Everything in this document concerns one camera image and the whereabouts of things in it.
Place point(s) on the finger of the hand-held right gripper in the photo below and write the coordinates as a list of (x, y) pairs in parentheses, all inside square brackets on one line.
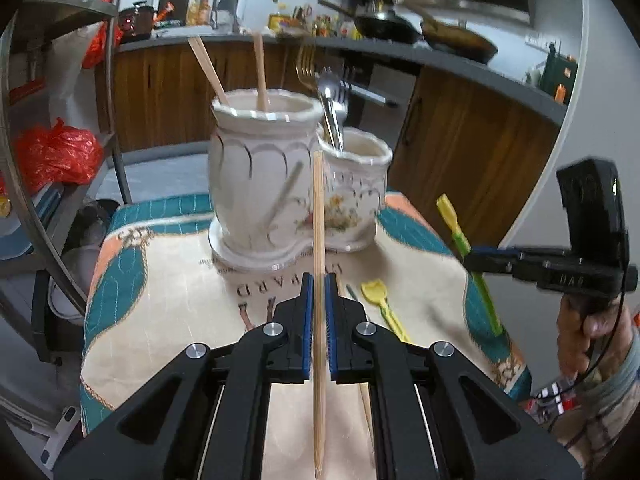
[(490, 261), (495, 249)]

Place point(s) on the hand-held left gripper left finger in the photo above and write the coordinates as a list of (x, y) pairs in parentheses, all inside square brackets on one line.
[(306, 330)]

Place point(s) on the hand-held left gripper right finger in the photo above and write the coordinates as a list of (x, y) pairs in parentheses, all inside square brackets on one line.
[(332, 330)]

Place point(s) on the wooden chopstick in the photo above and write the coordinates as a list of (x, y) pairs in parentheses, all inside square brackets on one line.
[(210, 75), (260, 75), (318, 240)]

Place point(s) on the floral ceramic utensil holder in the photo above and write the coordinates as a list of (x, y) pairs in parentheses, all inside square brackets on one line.
[(260, 180)]

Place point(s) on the silver fork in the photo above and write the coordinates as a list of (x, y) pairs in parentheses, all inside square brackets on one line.
[(342, 105)]

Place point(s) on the silver spoon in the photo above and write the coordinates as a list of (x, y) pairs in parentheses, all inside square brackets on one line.
[(327, 91)]

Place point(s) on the gold fork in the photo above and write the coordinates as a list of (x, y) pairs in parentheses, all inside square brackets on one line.
[(305, 65)]

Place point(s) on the person's right forearm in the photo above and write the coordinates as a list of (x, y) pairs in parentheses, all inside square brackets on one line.
[(610, 405)]

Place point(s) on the person's right hand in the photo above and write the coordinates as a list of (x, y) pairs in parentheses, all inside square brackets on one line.
[(582, 330)]

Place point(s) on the wooden base cabinet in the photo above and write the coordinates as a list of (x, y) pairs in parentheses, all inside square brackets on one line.
[(465, 135)]

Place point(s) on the printed quilted cloth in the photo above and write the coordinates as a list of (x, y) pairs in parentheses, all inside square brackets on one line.
[(175, 310)]

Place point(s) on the green crate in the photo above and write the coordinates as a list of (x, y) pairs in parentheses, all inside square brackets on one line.
[(560, 72)]

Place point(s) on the black wok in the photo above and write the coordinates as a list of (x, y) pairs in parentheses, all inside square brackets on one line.
[(385, 25)]

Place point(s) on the crumpled red plastic bag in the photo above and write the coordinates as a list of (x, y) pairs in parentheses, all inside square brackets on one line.
[(57, 152)]

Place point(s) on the steel faucet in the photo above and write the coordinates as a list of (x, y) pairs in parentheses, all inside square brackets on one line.
[(225, 7)]

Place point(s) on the hanging white plastic bag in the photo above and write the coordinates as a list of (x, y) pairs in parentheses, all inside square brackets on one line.
[(75, 80)]

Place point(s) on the hanging red plastic bag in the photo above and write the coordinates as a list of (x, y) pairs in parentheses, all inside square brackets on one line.
[(100, 35)]

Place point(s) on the metal shelf rack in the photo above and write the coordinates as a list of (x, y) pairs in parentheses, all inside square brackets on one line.
[(60, 10)]

